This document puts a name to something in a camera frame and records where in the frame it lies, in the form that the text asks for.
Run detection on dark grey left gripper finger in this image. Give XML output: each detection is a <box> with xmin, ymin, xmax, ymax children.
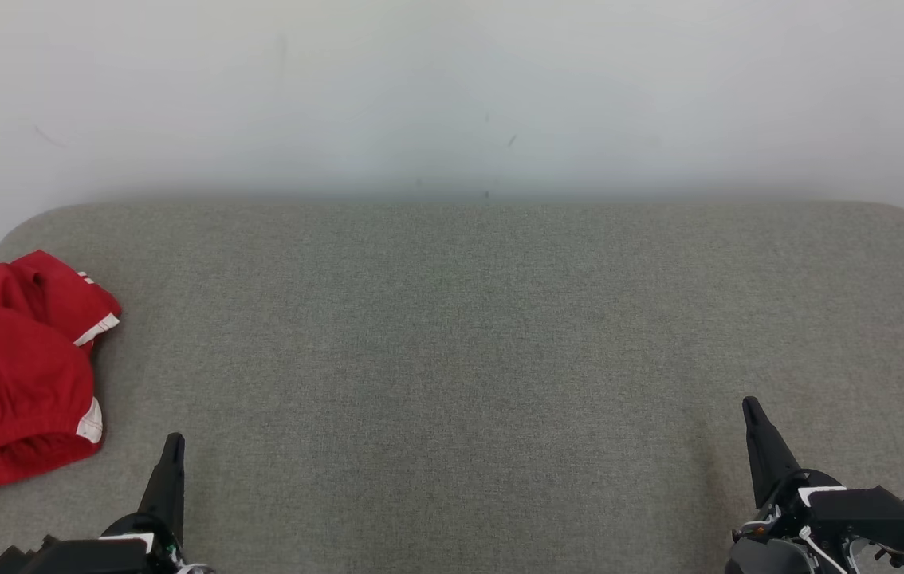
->
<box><xmin>137</xmin><ymin>433</ymin><xmax>187</xmax><ymax>548</ymax></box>

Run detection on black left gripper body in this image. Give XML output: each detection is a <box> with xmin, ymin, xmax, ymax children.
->
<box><xmin>100</xmin><ymin>513</ymin><xmax>215</xmax><ymax>574</ymax></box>

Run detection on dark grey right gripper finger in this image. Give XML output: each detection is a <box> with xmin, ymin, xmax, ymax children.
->
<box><xmin>742</xmin><ymin>396</ymin><xmax>802</xmax><ymax>509</ymax></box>

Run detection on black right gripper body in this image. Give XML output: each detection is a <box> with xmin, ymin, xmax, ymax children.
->
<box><xmin>726</xmin><ymin>469</ymin><xmax>848</xmax><ymax>574</ymax></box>

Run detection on red shorts with white trim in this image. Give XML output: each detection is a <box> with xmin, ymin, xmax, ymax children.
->
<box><xmin>0</xmin><ymin>250</ymin><xmax>123</xmax><ymax>516</ymax></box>

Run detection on grey fabric sofa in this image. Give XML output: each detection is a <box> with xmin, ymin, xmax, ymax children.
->
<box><xmin>0</xmin><ymin>199</ymin><xmax>904</xmax><ymax>574</ymax></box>

